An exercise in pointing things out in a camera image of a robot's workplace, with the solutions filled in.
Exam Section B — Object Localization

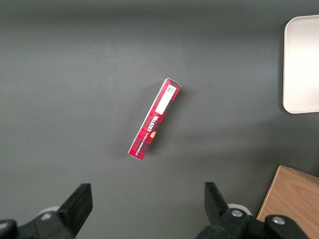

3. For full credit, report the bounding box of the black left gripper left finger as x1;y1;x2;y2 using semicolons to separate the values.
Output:
0;183;94;239

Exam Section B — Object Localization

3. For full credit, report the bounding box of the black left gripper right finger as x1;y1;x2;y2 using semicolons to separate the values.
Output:
196;182;309;239

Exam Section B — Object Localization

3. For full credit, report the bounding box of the wooden two-drawer cabinet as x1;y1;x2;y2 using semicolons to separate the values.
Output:
256;164;319;239

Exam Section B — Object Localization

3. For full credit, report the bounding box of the red tartan shortbread box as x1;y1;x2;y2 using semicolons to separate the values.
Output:
128;77;183;162

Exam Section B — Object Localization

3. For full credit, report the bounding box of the cream rectangular tray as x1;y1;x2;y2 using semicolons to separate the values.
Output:
282;14;319;115

